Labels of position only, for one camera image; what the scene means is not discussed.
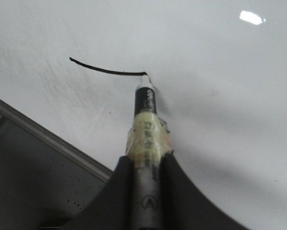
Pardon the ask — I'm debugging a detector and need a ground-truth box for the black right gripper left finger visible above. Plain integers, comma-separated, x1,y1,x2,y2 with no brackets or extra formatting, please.
62,156,133,230

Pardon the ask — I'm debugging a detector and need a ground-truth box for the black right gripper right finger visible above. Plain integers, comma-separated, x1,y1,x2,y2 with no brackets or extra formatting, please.
160,153,247,230

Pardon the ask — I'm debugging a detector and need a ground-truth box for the white whiteboard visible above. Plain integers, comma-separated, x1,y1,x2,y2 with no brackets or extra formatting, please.
0,0,287,230

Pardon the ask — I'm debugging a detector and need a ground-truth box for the grey aluminium whiteboard frame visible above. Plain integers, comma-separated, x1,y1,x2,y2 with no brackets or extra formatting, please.
0,99,113,182

